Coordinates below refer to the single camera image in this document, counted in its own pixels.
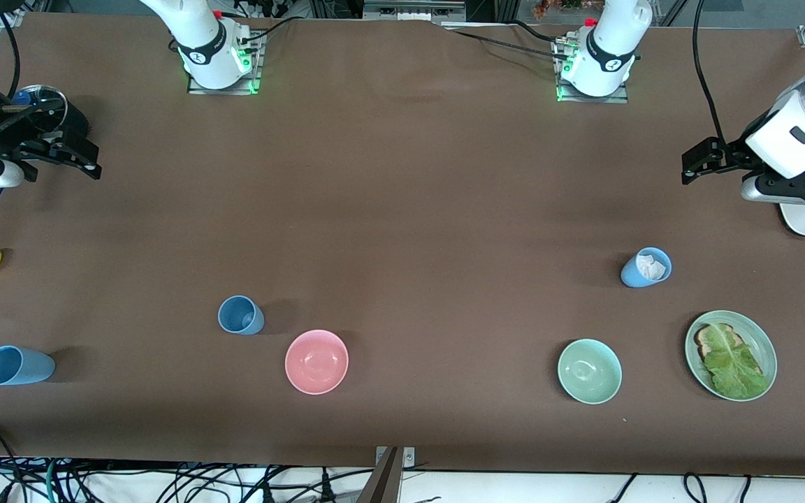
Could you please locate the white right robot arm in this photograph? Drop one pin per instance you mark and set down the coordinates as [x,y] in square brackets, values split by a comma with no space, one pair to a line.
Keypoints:
[203,42]

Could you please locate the dark blue saucepan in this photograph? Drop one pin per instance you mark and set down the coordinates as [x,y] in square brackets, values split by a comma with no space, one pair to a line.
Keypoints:
[75,120]

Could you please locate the blue cup holding tissue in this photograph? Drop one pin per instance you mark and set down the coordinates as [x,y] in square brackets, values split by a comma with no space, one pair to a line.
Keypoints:
[629,276]

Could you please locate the crumpled white tissue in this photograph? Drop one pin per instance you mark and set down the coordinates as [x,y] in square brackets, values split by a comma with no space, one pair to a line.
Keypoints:
[651,267]

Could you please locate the glass saucepan lid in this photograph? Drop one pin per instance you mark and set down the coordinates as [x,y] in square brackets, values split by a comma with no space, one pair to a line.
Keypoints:
[42,98]

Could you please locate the pale green plate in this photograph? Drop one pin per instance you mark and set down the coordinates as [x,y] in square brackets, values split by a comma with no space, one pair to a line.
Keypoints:
[759,342]

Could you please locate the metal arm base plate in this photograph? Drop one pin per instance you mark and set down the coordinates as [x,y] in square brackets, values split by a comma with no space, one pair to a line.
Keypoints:
[257,77]
[619,99]

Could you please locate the silver aluminium frame rail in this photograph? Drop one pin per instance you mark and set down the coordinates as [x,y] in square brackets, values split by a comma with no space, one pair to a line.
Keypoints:
[413,10]

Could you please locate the toasted bread slice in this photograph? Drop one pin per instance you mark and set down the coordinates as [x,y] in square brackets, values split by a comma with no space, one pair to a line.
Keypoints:
[704,342]

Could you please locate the pink bowl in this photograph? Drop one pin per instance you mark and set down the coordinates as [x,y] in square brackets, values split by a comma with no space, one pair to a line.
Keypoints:
[316,361]

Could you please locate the orange artificial flowers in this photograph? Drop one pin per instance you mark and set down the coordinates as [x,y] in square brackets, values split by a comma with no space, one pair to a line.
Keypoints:
[560,7]

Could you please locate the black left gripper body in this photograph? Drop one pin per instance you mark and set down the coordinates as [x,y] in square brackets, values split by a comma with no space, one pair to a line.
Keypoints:
[729,156]

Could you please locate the silver metal mounting plate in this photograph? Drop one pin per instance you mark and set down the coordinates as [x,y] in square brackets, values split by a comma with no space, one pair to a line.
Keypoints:
[409,457]

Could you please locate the dark camera stand pole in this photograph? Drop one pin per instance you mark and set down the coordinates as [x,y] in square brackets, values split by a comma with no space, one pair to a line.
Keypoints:
[381,485]

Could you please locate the green lettuce leaf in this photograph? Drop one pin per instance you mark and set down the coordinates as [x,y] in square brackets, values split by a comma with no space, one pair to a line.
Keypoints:
[734,367]

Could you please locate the blue cup lying sideways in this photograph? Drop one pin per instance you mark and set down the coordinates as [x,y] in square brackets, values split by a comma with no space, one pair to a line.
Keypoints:
[18,365]

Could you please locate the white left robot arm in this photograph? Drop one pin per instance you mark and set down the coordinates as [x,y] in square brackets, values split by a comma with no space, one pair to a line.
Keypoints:
[612,42]

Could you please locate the pale green bowl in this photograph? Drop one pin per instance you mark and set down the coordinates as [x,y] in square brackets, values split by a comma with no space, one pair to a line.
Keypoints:
[589,371]

